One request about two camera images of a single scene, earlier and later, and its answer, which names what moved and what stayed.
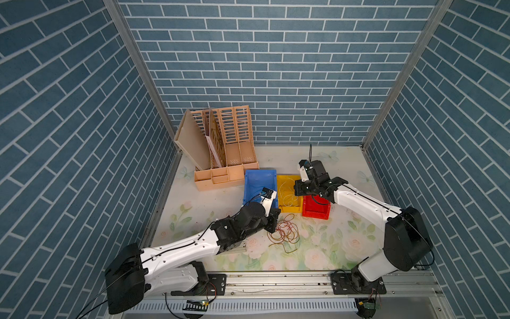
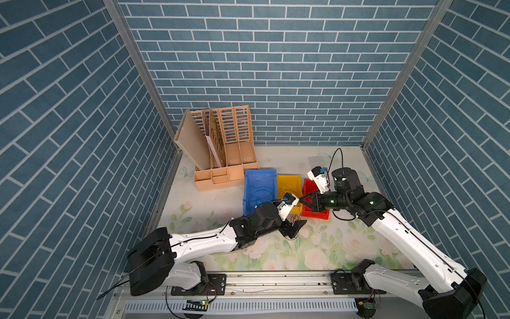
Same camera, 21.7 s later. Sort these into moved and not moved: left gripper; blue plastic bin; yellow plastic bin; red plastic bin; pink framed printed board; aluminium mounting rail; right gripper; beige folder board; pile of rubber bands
Moved: pile of rubber bands; left gripper; right gripper
Not moved: aluminium mounting rail; yellow plastic bin; pink framed printed board; red plastic bin; blue plastic bin; beige folder board
